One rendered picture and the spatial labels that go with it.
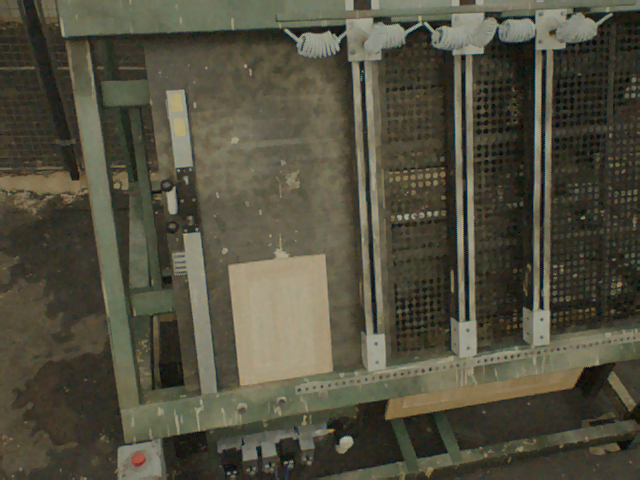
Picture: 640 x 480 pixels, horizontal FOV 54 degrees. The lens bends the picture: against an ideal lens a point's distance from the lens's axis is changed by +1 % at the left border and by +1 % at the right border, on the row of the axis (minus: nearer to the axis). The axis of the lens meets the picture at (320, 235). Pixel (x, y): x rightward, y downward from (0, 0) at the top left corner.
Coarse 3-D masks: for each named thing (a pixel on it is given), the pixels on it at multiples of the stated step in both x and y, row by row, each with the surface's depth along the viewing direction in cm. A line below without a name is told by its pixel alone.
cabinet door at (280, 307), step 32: (320, 256) 201; (256, 288) 199; (288, 288) 201; (320, 288) 203; (256, 320) 201; (288, 320) 203; (320, 320) 205; (256, 352) 203; (288, 352) 205; (320, 352) 207
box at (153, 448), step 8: (120, 448) 181; (128, 448) 181; (136, 448) 181; (144, 448) 181; (152, 448) 182; (160, 448) 183; (120, 456) 179; (128, 456) 179; (152, 456) 180; (160, 456) 181; (120, 464) 177; (144, 464) 178; (152, 464) 178; (160, 464) 179; (120, 472) 176; (128, 472) 176; (144, 472) 176; (152, 472) 176; (160, 472) 177
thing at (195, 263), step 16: (176, 112) 182; (176, 144) 182; (176, 160) 183; (192, 240) 189; (192, 256) 190; (192, 272) 191; (192, 288) 192; (192, 304) 193; (208, 320) 195; (208, 336) 196; (208, 352) 197; (208, 368) 198; (208, 384) 199
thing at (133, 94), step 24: (408, 72) 201; (432, 72) 203; (600, 72) 215; (120, 96) 184; (144, 96) 185; (144, 144) 189; (144, 168) 191; (144, 192) 192; (144, 216) 193; (576, 240) 227; (408, 264) 214; (144, 288) 201; (168, 288) 199; (144, 312) 197; (168, 312) 200
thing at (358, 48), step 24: (360, 24) 180; (360, 48) 182; (360, 72) 187; (360, 96) 189; (360, 120) 190; (360, 144) 191; (360, 168) 192; (360, 192) 194; (360, 216) 196; (360, 240) 198; (360, 264) 202; (360, 312) 209; (384, 336) 205; (384, 360) 207
